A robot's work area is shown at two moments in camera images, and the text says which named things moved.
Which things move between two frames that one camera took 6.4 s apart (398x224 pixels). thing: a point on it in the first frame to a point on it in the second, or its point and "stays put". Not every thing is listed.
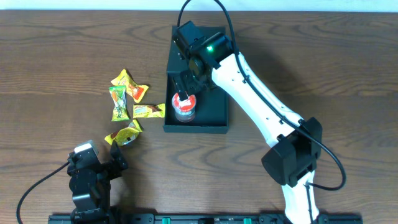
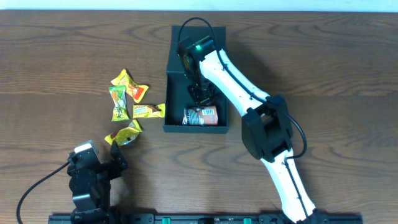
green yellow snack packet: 119,96 stays put
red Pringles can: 185,110 to 201,116
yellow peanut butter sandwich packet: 137,91 stays put
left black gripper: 104,166 stays put
